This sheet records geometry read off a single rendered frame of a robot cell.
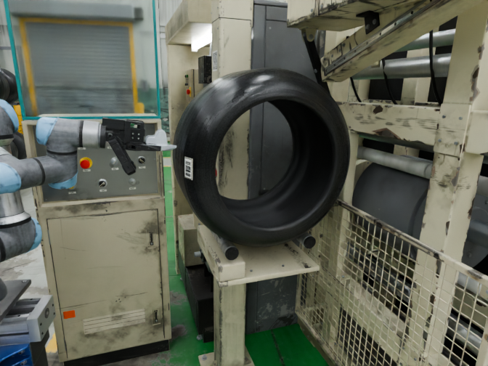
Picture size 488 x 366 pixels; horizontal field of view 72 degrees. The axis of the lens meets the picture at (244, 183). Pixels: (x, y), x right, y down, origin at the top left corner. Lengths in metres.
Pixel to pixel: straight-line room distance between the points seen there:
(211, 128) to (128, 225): 0.88
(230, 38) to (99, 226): 1.01
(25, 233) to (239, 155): 0.82
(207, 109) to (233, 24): 0.49
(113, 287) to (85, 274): 0.15
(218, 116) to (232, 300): 0.97
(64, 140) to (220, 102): 0.43
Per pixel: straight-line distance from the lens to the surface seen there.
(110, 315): 1.93
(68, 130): 1.01
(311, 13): 1.27
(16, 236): 1.39
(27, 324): 1.38
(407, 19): 1.10
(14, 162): 1.00
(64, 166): 1.04
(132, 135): 1.01
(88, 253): 1.76
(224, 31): 1.36
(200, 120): 0.96
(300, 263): 1.26
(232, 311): 1.68
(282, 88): 1.00
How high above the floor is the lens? 1.40
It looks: 16 degrees down
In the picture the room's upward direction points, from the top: 1 degrees clockwise
